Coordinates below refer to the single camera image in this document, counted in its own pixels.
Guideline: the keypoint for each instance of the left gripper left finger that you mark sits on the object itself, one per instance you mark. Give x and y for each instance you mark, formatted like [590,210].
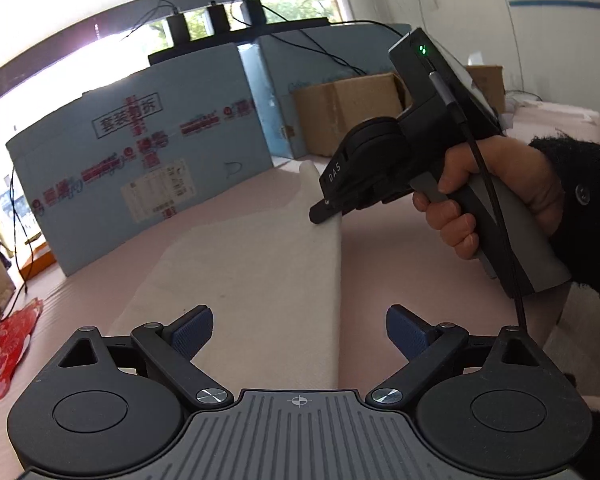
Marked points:
[188,334]

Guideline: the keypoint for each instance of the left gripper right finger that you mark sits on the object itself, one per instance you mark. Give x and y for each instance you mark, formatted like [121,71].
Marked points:
[409,333]

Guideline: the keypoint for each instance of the white non-woven shopping bag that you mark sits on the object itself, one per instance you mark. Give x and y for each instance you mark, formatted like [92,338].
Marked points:
[272,282]

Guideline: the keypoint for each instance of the right forearm black sleeve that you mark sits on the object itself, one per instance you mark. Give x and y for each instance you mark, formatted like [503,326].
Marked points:
[576,241]

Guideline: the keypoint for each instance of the person's right hand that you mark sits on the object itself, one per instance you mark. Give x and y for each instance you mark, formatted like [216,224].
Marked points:
[525,170]

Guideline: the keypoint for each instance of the brown cardboard box on table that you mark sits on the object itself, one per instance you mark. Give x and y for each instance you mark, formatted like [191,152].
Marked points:
[327,112]

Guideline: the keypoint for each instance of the black bar on cartons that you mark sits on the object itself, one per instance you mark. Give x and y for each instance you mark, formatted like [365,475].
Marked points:
[240,36]

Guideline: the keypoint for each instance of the large light blue carton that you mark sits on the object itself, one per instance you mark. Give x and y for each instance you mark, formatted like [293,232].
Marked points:
[122,158]

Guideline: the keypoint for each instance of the red patterned paper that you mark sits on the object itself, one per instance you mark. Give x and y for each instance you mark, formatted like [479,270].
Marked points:
[15,335]

